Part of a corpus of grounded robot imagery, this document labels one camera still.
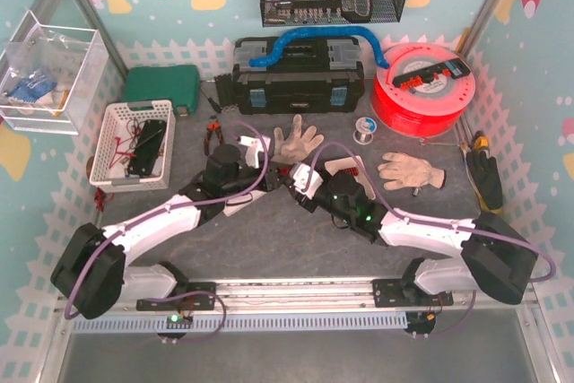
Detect aluminium rail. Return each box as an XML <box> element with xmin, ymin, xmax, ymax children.
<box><xmin>56</xmin><ymin>278</ymin><xmax>539</xmax><ymax>312</ymax></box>

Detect green plastic case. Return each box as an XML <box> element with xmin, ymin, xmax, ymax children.
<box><xmin>121</xmin><ymin>65</ymin><xmax>201</xmax><ymax>115</ymax></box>

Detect blue white gloves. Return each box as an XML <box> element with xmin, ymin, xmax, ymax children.
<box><xmin>8</xmin><ymin>72</ymin><xmax>57</xmax><ymax>103</ymax></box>

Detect white perforated basket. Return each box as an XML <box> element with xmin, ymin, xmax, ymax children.
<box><xmin>89</xmin><ymin>100</ymin><xmax>176</xmax><ymax>194</ymax></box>

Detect small red spring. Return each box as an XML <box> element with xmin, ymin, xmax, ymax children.
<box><xmin>337</xmin><ymin>167</ymin><xmax>359</xmax><ymax>177</ymax></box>

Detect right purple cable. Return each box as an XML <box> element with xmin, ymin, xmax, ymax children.
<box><xmin>311</xmin><ymin>141</ymin><xmax>557</xmax><ymax>337</ymax></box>

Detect black tool box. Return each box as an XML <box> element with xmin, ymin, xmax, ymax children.
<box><xmin>230</xmin><ymin>37</ymin><xmax>365</xmax><ymax>115</ymax></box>

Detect red filament spool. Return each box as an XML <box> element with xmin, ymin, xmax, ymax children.
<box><xmin>370</xmin><ymin>42</ymin><xmax>475</xmax><ymax>137</ymax></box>

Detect black power strip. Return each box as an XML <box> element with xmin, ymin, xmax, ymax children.
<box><xmin>392</xmin><ymin>57</ymin><xmax>471</xmax><ymax>90</ymax></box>

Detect black battery holder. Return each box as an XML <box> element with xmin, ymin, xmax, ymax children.
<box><xmin>127</xmin><ymin>119</ymin><xmax>167</xmax><ymax>178</ymax></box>

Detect black rubber glove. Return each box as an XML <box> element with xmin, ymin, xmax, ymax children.
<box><xmin>465</xmin><ymin>150</ymin><xmax>503</xmax><ymax>213</ymax></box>

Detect clear acrylic box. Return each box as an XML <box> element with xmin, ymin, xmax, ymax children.
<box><xmin>1</xmin><ymin>11</ymin><xmax>109</xmax><ymax>135</ymax></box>

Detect purple cable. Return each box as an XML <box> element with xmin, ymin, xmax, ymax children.
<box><xmin>311</xmin><ymin>141</ymin><xmax>557</xmax><ymax>337</ymax></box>
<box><xmin>65</xmin><ymin>121</ymin><xmax>270</xmax><ymax>320</ymax></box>

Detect orange black pliers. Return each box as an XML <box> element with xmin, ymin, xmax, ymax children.
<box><xmin>204</xmin><ymin>116</ymin><xmax>225</xmax><ymax>156</ymax></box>

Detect black screwdriver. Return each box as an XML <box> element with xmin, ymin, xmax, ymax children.
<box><xmin>199</xmin><ymin>85</ymin><xmax>222</xmax><ymax>114</ymax></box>

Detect white peg board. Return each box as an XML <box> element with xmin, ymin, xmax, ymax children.
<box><xmin>223</xmin><ymin>190</ymin><xmax>265</xmax><ymax>217</ymax></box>

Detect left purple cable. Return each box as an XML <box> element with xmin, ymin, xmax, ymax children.
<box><xmin>65</xmin><ymin>121</ymin><xmax>270</xmax><ymax>320</ymax></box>

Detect blue corrugated hose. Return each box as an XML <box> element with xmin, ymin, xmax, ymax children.
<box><xmin>248</xmin><ymin>26</ymin><xmax>390</xmax><ymax>70</ymax></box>

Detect white spring tray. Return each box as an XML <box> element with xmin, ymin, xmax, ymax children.
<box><xmin>325</xmin><ymin>156</ymin><xmax>376</xmax><ymax>200</ymax></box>

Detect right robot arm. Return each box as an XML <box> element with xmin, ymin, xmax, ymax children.
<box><xmin>288</xmin><ymin>163</ymin><xmax>537</xmax><ymax>305</ymax></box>

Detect grey slotted cable duct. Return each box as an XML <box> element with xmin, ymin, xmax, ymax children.
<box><xmin>73</xmin><ymin>311</ymin><xmax>408</xmax><ymax>335</ymax></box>

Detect solder wire spool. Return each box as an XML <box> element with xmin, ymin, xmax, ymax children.
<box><xmin>352</xmin><ymin>117</ymin><xmax>378</xmax><ymax>145</ymax></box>

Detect white knit glove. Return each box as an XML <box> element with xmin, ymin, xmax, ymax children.
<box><xmin>378</xmin><ymin>152</ymin><xmax>446</xmax><ymax>191</ymax></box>
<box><xmin>271</xmin><ymin>114</ymin><xmax>325</xmax><ymax>165</ymax></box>

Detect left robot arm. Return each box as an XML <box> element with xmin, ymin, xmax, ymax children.
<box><xmin>50</xmin><ymin>144</ymin><xmax>290</xmax><ymax>319</ymax></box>

